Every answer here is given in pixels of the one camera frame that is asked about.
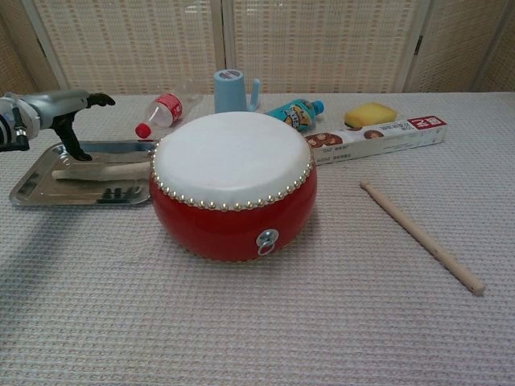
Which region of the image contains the bamboo folding screen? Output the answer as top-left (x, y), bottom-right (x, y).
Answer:
top-left (0, 0), bottom-right (515, 97)

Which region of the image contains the long cling film box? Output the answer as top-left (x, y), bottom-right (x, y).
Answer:
top-left (303, 116), bottom-right (448, 166)

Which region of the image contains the clear plastic bottle red cap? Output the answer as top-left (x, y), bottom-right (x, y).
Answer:
top-left (134, 82), bottom-right (210, 140)

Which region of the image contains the light blue plastic cup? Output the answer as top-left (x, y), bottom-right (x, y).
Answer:
top-left (212, 68), bottom-right (262, 113)

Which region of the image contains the wooden drumstick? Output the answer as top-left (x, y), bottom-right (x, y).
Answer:
top-left (51, 160), bottom-right (150, 182)
top-left (359, 179), bottom-right (487, 298)

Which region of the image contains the colourful drink bottle blue cap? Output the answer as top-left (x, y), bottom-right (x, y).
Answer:
top-left (264, 99), bottom-right (325, 133)

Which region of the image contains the yellow sponge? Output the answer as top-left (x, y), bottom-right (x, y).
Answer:
top-left (344, 102), bottom-right (398, 130)

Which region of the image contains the red drum with white skin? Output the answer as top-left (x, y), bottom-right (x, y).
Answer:
top-left (148, 112), bottom-right (317, 263)

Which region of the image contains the white woven tablecloth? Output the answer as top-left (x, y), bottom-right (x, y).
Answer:
top-left (0, 92), bottom-right (515, 386)

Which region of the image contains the left silver black-fingered robot hand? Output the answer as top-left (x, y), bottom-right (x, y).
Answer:
top-left (27, 88), bottom-right (117, 162)

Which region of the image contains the rectangular steel tray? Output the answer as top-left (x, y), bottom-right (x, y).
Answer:
top-left (8, 139), bottom-right (158, 207)

